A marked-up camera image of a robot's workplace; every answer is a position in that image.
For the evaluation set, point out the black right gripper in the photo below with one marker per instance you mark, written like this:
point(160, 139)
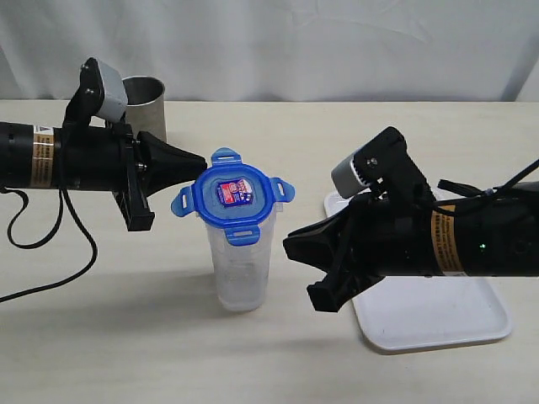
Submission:
point(391, 226)

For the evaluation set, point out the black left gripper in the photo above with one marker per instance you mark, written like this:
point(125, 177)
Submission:
point(93, 154)

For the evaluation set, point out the stainless steel cup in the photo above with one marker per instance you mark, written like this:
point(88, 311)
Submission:
point(145, 108)

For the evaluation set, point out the blue container lid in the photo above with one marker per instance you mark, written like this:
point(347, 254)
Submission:
point(234, 197)

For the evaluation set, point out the clear plastic container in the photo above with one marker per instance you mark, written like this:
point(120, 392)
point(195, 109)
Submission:
point(240, 256)

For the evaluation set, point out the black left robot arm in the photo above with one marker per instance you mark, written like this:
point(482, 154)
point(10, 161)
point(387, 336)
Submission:
point(27, 156)

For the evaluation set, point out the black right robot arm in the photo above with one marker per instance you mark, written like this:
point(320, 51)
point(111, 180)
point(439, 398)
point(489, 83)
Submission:
point(476, 232)

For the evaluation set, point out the white plastic tray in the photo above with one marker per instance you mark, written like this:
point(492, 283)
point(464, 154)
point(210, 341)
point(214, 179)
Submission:
point(414, 314)

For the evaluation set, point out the white backdrop curtain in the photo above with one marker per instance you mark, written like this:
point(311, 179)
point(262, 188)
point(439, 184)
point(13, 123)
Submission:
point(279, 50)

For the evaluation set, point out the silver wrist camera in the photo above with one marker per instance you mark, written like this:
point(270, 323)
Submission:
point(347, 180)
point(112, 107)

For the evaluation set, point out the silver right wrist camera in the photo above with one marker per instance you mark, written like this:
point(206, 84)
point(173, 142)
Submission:
point(347, 180)

